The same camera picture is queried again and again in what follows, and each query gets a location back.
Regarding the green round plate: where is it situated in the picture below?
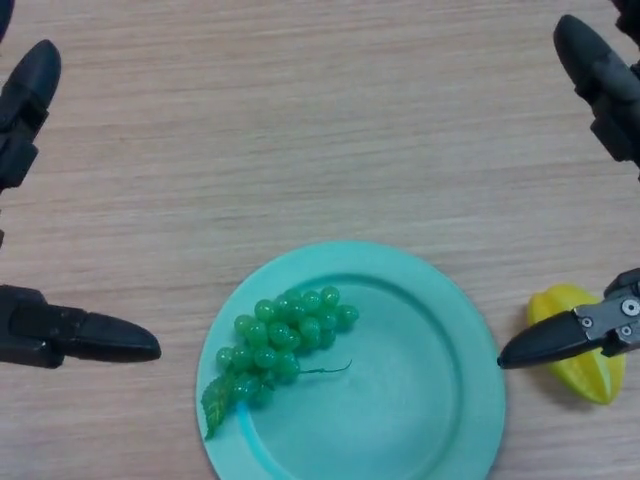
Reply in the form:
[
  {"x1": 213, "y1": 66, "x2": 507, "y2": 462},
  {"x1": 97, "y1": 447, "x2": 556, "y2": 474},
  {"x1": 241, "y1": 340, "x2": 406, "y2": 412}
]
[{"x1": 196, "y1": 240, "x2": 506, "y2": 480}]

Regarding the green grape bunch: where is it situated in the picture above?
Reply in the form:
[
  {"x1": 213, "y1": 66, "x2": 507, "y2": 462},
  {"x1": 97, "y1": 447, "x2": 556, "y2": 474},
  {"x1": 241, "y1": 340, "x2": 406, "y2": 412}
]
[{"x1": 201, "y1": 284, "x2": 360, "y2": 441}]

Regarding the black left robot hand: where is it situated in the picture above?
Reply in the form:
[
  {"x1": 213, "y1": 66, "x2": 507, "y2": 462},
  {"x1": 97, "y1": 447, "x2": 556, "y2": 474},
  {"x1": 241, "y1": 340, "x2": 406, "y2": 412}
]
[{"x1": 0, "y1": 0, "x2": 162, "y2": 370}]

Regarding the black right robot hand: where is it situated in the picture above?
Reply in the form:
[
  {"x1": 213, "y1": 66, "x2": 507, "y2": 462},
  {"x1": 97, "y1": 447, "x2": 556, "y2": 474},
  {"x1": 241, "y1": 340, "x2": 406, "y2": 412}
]
[{"x1": 497, "y1": 0, "x2": 640, "y2": 371}]

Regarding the yellow starfruit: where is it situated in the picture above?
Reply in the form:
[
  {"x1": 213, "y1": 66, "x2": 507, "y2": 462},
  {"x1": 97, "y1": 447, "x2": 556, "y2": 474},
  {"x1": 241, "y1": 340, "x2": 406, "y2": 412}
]
[{"x1": 526, "y1": 283, "x2": 627, "y2": 405}]

